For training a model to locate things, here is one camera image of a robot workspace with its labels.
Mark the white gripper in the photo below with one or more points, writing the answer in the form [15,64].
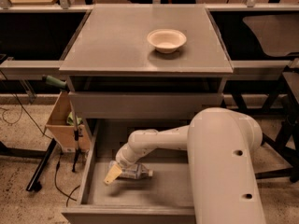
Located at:
[123,160]

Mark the blue label plastic bottle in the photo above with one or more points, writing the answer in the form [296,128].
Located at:
[136,171]

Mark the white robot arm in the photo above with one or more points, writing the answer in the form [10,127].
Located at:
[219,143]

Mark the open grey middle drawer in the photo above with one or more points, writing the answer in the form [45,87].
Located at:
[164,198]

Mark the grey top drawer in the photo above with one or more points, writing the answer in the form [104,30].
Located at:
[144,105]

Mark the grey drawer cabinet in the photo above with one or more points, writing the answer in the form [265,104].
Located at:
[112,53]

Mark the cardboard box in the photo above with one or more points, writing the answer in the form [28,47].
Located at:
[57,124]

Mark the green cloth in box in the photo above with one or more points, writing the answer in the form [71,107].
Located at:
[70,120]

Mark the black table leg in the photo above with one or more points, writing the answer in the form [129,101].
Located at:
[34,184]

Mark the white paper bowl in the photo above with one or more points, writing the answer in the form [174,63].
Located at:
[166,40]

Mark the black office chair base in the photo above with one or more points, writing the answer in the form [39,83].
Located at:
[286,142]

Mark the green handled reacher tool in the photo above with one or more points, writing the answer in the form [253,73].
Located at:
[62,85]

